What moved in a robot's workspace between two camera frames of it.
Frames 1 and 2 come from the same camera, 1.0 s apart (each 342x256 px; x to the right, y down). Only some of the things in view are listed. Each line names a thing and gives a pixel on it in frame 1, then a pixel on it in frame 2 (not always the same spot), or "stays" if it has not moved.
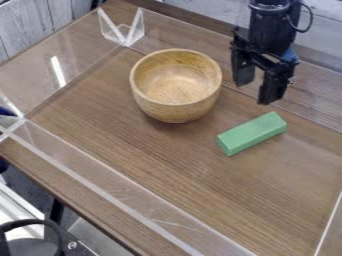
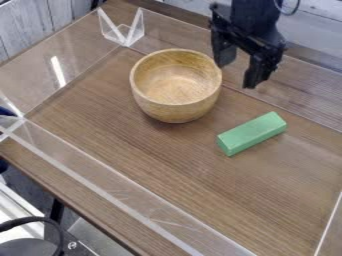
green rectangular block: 250,132 stays
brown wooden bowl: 175,84 stays
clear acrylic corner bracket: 122,34 stays
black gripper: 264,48 → 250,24
